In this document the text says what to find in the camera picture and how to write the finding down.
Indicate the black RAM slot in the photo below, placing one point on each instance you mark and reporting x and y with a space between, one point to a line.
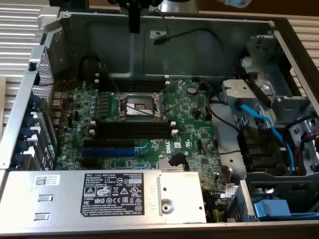
134 84
134 81
134 122
134 88
134 131
134 77
134 127
134 136

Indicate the grey plastic bracket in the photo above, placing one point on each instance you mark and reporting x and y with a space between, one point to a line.
236 89

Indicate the silver power supply unit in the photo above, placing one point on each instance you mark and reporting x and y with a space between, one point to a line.
62 199

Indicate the round coin battery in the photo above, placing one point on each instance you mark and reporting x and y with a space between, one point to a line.
192 90

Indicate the metal rear port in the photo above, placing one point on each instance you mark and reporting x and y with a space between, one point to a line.
56 114
55 122
57 105
59 95

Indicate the grey metal PC case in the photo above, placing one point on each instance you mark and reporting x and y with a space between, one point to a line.
199 57

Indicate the grey metal disk bay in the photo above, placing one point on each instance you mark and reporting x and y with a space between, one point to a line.
281 104

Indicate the short black expansion slot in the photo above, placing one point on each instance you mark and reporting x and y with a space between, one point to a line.
89 162

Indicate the black slanted bar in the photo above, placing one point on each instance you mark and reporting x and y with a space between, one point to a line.
259 92

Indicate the blue expansion slot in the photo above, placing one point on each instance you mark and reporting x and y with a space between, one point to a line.
109 152

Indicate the long black expansion slot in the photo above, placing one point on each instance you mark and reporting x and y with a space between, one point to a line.
109 143

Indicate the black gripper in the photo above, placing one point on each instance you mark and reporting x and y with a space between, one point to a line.
134 20

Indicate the thin metal locking lever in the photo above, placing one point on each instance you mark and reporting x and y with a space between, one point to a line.
174 105
113 84

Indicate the blue card retainer clip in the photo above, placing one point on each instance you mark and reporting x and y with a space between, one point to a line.
35 100
19 158
22 146
29 121
25 133

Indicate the blue plastic latch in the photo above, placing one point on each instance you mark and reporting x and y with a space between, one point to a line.
271 209

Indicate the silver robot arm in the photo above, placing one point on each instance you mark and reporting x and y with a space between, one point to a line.
179 6

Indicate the CPU socket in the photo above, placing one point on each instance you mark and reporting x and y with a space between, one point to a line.
139 104

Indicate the green Dell motherboard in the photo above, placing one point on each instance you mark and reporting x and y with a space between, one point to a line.
194 124

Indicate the silver finned chipset heatsink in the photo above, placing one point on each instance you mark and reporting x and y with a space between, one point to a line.
165 166

